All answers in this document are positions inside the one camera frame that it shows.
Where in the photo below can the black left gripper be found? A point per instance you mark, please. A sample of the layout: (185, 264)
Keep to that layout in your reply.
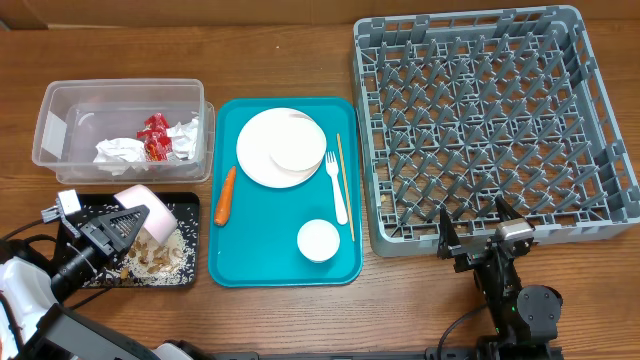
(109, 222)

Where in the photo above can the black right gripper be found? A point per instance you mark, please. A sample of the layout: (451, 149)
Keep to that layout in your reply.
(474, 257)

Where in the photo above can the bowl with food scraps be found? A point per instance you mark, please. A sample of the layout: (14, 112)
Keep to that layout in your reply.
(160, 222)

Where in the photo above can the white tissue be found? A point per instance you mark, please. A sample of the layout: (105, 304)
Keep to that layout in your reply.
(119, 155)

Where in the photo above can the red snack wrapper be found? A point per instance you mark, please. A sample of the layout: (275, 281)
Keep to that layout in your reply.
(157, 144)

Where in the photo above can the orange carrot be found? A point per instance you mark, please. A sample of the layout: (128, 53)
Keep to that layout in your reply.
(223, 208)

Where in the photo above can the white napkin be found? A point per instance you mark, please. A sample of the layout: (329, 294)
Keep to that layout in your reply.
(183, 138)

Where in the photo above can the white small cup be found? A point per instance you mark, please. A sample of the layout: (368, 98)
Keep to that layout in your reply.
(318, 240)

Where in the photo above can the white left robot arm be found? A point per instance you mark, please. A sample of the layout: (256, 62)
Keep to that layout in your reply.
(35, 323)

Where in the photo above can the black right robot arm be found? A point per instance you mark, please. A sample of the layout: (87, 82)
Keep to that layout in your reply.
(525, 318)

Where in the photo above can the spilled rice and peanuts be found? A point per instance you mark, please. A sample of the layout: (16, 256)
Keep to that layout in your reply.
(155, 255)

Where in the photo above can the black tray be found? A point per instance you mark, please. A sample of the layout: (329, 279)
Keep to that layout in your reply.
(185, 210)

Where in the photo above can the clear plastic bin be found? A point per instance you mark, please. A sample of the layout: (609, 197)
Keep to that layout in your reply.
(75, 115)

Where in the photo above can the grey dish rack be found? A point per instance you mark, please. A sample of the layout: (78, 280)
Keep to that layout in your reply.
(457, 110)

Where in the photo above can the wooden chopstick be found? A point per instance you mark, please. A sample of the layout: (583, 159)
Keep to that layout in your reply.
(346, 187)

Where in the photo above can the teal plastic tray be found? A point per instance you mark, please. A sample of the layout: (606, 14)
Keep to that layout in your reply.
(258, 245)

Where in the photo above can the pink plate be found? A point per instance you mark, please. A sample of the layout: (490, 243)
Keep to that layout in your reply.
(253, 150)

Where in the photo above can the white plastic fork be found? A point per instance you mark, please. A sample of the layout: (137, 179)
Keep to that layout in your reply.
(332, 170)

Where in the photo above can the cream bowl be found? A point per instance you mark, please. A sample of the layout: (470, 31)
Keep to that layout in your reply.
(298, 143)

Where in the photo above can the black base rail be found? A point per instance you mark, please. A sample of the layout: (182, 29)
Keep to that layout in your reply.
(325, 356)

